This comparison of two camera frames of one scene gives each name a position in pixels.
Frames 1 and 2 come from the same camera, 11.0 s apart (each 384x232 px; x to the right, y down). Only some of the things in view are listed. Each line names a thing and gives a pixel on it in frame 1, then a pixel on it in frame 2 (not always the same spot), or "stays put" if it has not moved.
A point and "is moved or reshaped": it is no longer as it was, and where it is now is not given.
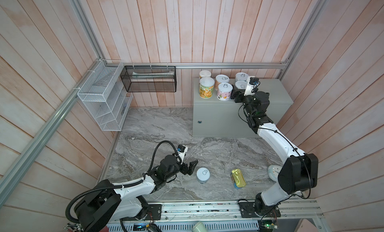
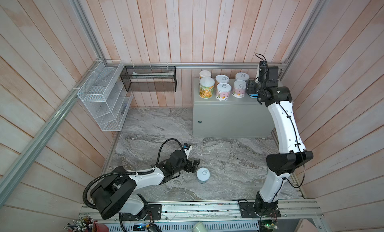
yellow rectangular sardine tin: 238,178 is moved or reshaped
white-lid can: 203,175 stays put
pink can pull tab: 224,91 stays put
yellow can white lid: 204,73 stays put
